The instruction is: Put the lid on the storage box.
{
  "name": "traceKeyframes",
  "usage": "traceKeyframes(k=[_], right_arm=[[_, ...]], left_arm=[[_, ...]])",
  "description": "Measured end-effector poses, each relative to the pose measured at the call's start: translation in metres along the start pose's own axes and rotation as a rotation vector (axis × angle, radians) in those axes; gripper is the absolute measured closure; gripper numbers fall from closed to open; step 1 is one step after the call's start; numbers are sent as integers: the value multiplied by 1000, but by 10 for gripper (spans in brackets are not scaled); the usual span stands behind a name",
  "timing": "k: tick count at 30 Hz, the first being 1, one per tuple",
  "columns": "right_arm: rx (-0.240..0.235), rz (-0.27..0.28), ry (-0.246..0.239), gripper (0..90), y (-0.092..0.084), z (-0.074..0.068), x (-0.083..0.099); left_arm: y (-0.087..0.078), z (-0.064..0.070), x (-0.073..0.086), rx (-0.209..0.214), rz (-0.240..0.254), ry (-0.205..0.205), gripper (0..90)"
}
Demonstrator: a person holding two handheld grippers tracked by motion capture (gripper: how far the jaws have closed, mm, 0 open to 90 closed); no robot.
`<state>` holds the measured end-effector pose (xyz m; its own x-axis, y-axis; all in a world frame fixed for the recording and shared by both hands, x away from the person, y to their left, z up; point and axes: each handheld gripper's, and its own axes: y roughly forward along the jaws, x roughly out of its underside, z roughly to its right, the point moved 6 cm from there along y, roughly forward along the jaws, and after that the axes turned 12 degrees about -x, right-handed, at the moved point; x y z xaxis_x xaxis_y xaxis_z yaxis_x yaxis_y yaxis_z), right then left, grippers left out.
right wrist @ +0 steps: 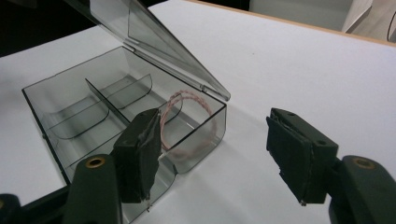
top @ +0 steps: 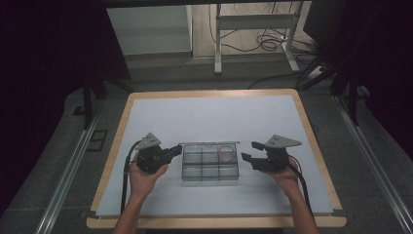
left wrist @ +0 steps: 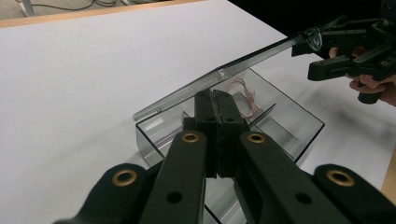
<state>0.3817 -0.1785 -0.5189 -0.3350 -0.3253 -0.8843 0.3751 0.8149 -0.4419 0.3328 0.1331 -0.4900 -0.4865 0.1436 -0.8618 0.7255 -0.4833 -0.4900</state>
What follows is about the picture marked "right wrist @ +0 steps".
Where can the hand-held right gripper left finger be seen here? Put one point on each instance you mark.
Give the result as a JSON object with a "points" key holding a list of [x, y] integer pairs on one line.
{"points": [[137, 155]]}

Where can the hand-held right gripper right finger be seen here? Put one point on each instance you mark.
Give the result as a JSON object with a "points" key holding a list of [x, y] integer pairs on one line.
{"points": [[295, 155]]}

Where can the clear plastic compartment box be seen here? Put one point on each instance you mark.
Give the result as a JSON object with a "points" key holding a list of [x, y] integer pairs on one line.
{"points": [[93, 102]]}

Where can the small red rubber band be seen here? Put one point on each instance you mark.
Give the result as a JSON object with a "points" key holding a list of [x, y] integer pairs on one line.
{"points": [[190, 93]]}

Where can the grey cabinet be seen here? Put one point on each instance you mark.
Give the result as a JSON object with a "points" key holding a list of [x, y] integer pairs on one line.
{"points": [[305, 12]]}

